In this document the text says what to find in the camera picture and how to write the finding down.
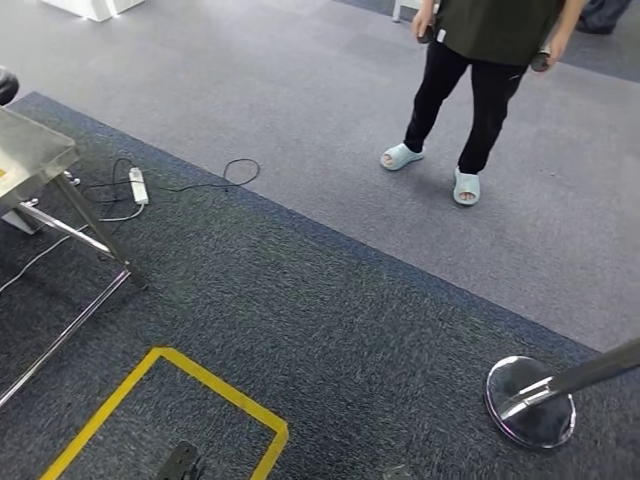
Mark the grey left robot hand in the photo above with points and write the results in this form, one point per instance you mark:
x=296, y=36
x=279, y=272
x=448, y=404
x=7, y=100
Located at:
x=181, y=464

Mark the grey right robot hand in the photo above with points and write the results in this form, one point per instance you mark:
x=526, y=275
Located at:
x=398, y=474

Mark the black handheld controller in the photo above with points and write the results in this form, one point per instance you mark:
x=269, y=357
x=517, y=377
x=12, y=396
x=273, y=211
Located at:
x=540, y=61
x=425, y=35

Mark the stainless steel workbench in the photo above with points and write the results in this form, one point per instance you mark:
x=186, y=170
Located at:
x=25, y=152

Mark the yellow floor tape square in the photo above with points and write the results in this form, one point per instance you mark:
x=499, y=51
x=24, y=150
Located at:
x=225, y=394

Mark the chrome stanchion with round base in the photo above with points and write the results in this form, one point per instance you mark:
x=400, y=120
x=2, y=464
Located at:
x=530, y=404

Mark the white power strip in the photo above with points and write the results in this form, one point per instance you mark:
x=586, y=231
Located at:
x=138, y=185

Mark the person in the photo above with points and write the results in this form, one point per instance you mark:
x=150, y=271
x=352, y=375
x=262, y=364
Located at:
x=600, y=13
x=490, y=79

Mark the black ribbed round stool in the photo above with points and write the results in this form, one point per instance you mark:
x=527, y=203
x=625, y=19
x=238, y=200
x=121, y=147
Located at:
x=6, y=86

